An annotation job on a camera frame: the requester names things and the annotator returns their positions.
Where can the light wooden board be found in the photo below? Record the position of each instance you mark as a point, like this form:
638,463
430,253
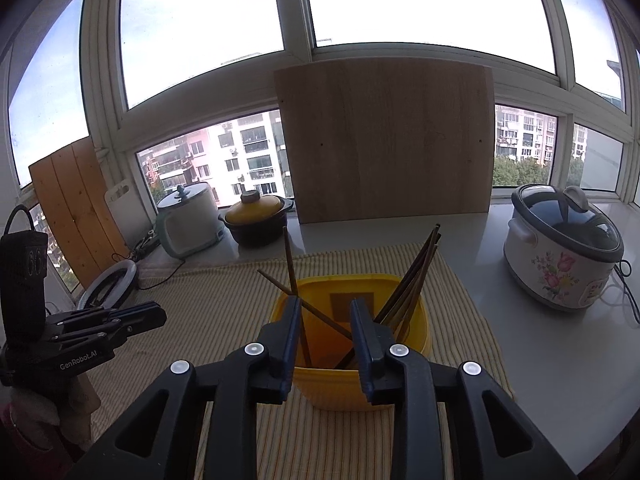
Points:
385,145

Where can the pine plank board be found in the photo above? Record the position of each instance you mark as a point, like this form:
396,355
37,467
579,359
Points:
75,200

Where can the floral white rice cooker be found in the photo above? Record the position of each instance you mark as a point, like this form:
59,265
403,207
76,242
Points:
550,260

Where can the person's left hand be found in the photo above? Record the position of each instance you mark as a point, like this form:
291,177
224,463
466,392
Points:
35,407

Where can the black casserole with yellow lid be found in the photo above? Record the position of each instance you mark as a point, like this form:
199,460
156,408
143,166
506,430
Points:
257,227

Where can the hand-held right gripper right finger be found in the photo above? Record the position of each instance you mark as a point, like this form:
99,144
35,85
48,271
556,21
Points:
362,350

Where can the yellow plastic container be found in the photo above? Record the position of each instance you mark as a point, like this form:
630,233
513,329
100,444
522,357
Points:
325,390

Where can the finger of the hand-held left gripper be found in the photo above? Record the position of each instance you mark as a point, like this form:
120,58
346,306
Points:
140,322
130,310

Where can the teal electric cooker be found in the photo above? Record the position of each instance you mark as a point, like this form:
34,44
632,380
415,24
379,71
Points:
190,230

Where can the metal clamp mount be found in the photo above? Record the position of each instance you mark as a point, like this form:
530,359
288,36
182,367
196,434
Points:
145,249

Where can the white cutting board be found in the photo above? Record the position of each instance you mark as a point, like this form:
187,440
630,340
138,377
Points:
125,215

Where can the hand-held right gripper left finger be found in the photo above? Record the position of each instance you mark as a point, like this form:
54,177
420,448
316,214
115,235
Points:
290,350

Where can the white window frame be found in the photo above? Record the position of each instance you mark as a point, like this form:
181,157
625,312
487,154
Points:
295,10

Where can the striped tablecloth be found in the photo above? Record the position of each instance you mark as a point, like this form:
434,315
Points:
225,300

